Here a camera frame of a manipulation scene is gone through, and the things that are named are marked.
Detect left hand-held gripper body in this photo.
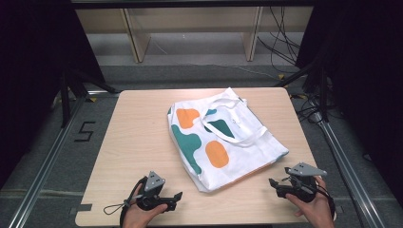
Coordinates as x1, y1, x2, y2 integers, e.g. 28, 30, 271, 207
136, 171, 175, 212

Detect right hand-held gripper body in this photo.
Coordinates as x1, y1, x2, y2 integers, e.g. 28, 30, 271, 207
279, 161, 328, 203

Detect white patterned tote bag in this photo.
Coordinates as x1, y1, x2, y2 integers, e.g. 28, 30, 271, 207
166, 87, 290, 194

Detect person's right hand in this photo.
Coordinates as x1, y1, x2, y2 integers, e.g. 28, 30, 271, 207
284, 177, 336, 228

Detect person's left hand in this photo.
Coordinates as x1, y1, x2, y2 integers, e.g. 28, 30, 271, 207
123, 183, 168, 228

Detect black metal stand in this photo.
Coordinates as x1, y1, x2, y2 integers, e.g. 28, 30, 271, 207
59, 67, 120, 128
274, 60, 331, 124

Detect dark curtain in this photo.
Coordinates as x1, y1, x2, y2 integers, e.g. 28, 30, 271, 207
0, 0, 106, 188
296, 0, 403, 208

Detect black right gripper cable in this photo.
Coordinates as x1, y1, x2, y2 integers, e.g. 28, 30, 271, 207
317, 184, 337, 221

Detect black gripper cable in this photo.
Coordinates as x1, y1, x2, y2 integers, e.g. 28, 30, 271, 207
317, 184, 337, 221
119, 176, 148, 228

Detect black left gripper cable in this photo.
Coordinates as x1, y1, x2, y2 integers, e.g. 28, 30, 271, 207
119, 176, 148, 228

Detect aluminium floor rail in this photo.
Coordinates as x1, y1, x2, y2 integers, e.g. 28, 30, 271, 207
313, 113, 386, 228
8, 91, 87, 228

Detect grey lanyard loop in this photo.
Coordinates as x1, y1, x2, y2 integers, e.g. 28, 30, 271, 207
103, 202, 131, 216

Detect black floor cables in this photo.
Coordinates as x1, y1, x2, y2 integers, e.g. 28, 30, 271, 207
291, 91, 337, 124

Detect thin white floor cable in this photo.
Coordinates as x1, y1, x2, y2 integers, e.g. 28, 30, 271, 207
189, 62, 279, 81

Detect bundle of black cables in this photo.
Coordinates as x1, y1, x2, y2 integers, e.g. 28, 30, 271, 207
256, 6, 302, 74

